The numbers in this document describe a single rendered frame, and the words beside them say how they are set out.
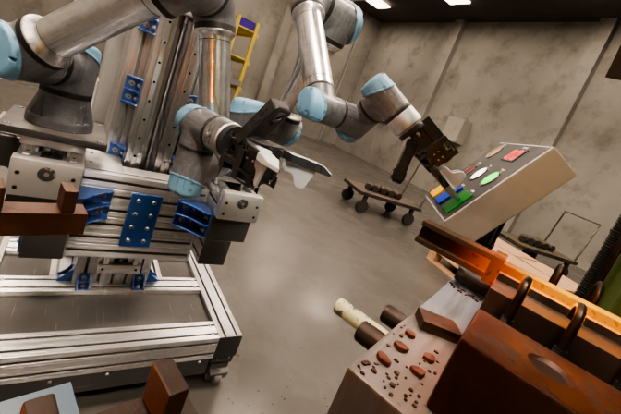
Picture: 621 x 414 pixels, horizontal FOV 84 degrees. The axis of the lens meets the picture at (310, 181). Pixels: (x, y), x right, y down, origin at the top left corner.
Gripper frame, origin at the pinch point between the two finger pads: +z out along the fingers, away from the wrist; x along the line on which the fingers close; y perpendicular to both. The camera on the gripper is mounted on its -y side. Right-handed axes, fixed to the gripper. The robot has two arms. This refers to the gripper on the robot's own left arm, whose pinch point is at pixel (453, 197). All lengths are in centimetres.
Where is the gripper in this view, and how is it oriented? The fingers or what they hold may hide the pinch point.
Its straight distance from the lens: 92.9
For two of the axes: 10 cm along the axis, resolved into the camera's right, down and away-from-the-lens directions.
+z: 6.2, 7.8, -0.2
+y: 7.6, -6.1, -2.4
